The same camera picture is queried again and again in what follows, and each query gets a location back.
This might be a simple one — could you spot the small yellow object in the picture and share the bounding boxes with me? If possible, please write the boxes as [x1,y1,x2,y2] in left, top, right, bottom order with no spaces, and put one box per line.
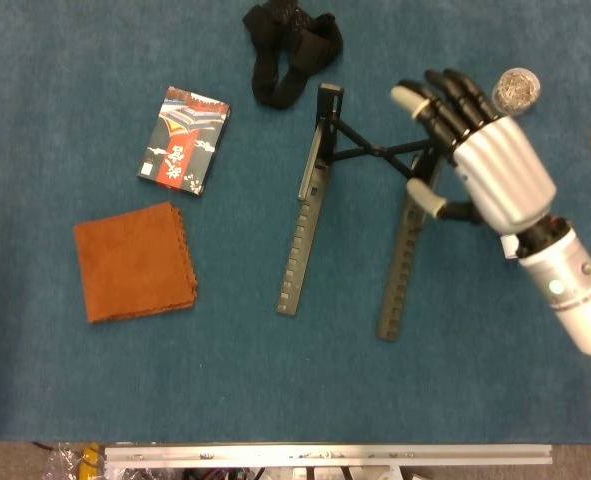
[80,443,102,476]

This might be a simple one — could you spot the clear jar of paper clips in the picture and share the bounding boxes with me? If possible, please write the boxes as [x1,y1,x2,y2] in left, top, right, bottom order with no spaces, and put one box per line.
[491,67,543,118]

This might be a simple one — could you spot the dark box with red band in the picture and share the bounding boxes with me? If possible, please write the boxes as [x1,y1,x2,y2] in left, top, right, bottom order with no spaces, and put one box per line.
[136,85,232,197]

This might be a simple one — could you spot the orange folded cloth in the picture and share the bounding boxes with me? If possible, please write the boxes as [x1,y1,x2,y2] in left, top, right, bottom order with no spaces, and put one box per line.
[73,201,199,325]

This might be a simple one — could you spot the black folding laptop stand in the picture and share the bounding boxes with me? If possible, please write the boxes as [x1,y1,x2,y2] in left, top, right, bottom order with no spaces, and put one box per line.
[276,83,449,343]

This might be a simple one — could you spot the clear crumpled plastic bag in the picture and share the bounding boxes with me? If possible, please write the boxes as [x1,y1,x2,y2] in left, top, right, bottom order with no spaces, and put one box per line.
[42,442,89,480]

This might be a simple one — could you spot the teal felt table cover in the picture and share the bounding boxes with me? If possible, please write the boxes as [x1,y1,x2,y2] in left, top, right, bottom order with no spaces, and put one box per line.
[0,0,591,445]

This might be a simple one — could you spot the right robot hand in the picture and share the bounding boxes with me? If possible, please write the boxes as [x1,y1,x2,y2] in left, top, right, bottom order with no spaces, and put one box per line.
[390,68,559,236]

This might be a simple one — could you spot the aluminium profile rail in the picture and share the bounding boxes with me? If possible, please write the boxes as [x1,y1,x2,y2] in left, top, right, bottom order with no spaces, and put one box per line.
[103,443,554,470]

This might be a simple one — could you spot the black fabric strap bundle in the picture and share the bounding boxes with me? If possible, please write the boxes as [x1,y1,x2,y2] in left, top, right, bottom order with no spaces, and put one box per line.
[241,0,345,110]

